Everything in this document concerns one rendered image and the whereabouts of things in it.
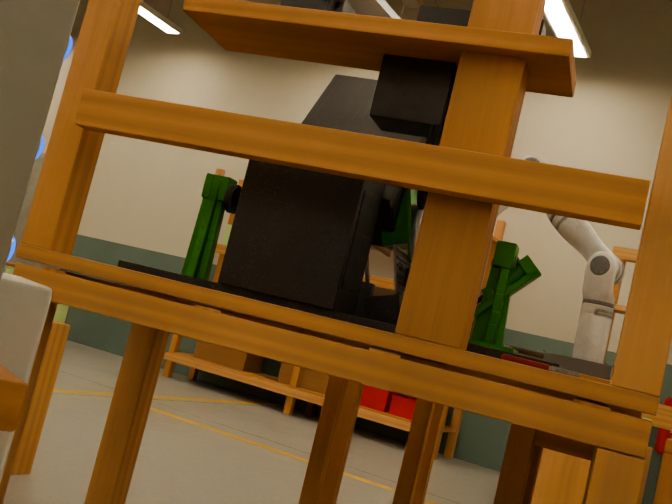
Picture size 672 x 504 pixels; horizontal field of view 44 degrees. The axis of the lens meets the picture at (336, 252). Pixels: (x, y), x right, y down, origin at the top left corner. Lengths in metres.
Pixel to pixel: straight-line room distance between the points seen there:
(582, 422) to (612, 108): 6.55
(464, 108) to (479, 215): 0.23
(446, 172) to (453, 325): 0.31
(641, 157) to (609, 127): 0.41
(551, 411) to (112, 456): 1.47
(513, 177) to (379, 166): 0.28
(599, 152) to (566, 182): 6.31
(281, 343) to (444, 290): 0.37
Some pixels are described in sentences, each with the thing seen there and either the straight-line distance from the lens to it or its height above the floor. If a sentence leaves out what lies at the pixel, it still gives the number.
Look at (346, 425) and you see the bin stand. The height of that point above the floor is 0.57.
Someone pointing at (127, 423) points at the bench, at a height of 0.43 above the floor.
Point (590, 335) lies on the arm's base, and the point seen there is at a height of 1.02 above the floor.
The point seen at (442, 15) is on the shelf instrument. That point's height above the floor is 1.59.
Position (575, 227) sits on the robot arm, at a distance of 2.69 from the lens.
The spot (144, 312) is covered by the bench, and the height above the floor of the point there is 0.79.
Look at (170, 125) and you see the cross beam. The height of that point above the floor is 1.22.
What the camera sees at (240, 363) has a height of 0.33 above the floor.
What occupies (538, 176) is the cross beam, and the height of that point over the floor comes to 1.25.
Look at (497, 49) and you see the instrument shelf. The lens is 1.83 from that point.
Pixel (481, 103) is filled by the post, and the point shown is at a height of 1.39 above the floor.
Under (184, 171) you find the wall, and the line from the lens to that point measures 9.89.
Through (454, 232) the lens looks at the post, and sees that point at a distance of 1.76.
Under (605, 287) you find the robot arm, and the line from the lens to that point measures 2.59.
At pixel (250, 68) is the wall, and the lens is 9.83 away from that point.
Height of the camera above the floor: 0.85
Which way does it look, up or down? 5 degrees up
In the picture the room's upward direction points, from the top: 14 degrees clockwise
